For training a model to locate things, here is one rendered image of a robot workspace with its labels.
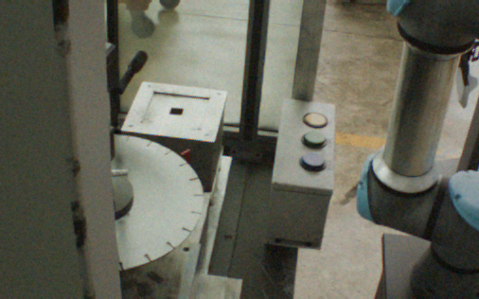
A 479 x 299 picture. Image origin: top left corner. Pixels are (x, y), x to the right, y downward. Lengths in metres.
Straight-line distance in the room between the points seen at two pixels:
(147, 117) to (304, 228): 0.37
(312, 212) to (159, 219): 0.32
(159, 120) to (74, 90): 1.18
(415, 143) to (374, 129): 1.95
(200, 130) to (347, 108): 1.85
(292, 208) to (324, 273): 1.08
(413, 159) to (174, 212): 0.38
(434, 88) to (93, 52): 0.85
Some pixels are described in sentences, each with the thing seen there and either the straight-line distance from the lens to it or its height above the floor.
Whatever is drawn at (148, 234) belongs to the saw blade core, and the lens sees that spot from 1.04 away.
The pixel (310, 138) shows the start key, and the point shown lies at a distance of 1.32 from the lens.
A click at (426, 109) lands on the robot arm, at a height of 1.14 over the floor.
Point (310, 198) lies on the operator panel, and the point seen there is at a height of 0.87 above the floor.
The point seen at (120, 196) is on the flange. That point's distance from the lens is 1.08.
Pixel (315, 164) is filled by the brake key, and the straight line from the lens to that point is 1.26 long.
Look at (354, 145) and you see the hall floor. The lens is 2.90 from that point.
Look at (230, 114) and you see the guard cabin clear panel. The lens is 1.52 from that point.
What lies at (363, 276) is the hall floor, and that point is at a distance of 2.34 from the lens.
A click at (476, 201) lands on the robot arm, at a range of 1.16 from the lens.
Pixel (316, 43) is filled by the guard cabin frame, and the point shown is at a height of 1.03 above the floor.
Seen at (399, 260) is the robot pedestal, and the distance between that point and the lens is 1.34.
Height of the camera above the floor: 1.67
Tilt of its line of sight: 37 degrees down
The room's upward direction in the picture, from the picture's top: 5 degrees clockwise
